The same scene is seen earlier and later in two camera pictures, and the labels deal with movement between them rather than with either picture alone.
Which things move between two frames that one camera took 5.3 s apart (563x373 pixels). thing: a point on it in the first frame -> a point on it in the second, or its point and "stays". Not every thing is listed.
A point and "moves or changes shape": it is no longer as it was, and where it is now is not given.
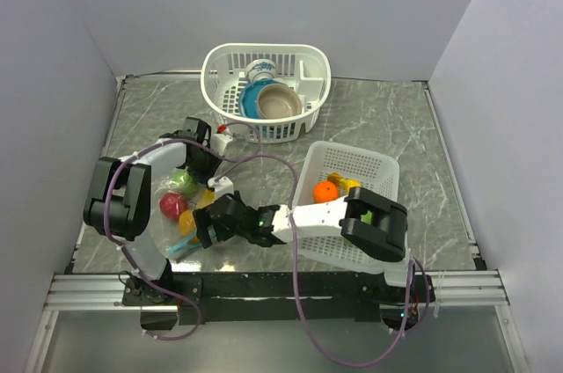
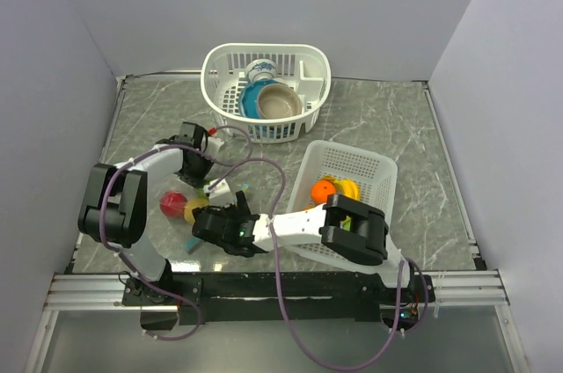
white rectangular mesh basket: [377, 175] stays
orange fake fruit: [324, 192] stays
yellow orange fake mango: [187, 225] -> [192, 204]
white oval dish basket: [277, 89] stays
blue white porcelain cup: [262, 69] stays
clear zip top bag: [175, 197] moves or changes shape
